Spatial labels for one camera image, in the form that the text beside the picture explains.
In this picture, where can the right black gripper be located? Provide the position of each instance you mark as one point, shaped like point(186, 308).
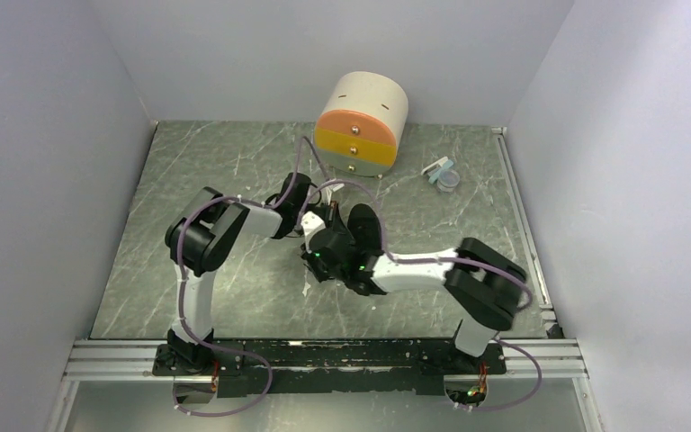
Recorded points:
point(308, 255)

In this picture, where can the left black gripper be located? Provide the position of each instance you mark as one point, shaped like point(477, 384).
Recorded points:
point(331, 213)

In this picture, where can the black shoe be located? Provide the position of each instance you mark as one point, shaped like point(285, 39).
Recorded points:
point(365, 227)

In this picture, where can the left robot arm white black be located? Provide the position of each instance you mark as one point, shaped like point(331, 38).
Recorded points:
point(199, 241)

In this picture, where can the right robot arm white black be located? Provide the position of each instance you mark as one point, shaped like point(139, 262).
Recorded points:
point(490, 288)

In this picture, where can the round cream drawer cabinet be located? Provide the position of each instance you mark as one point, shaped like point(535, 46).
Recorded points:
point(361, 126)

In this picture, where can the clear plastic cup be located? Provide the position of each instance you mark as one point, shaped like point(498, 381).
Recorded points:
point(442, 175)

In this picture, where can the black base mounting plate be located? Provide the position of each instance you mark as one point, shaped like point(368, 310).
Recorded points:
point(242, 367)

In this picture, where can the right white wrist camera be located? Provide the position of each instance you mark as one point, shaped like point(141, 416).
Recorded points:
point(311, 223)

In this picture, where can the aluminium frame rail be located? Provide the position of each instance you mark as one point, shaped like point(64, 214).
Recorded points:
point(132, 360)

